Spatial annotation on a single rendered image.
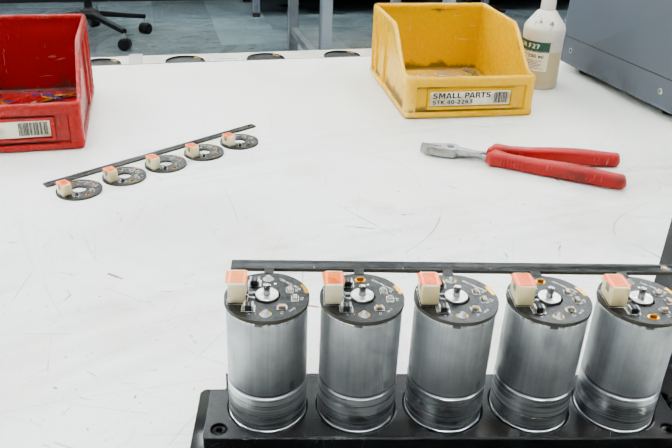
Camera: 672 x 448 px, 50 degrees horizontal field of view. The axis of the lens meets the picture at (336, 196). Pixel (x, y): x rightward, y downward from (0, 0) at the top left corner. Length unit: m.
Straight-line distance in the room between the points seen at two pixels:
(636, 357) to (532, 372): 0.03
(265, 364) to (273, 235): 0.16
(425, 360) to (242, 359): 0.05
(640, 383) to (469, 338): 0.06
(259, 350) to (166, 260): 0.15
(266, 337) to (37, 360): 0.12
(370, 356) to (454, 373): 0.03
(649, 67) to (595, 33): 0.07
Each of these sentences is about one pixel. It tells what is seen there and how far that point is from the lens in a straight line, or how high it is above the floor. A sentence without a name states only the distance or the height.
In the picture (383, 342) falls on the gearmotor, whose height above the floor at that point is 0.80.
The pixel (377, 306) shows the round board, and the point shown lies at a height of 0.81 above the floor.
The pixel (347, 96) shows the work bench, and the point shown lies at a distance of 0.57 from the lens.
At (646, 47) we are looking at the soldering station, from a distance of 0.61.
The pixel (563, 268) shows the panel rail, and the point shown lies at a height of 0.81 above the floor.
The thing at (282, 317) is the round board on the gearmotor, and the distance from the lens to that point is 0.21.
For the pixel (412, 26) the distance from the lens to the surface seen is 0.64.
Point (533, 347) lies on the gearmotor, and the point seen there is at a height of 0.80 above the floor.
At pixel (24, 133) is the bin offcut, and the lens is 0.49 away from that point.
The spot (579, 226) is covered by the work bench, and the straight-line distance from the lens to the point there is 0.41.
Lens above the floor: 0.93
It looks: 27 degrees down
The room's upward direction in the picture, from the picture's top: 2 degrees clockwise
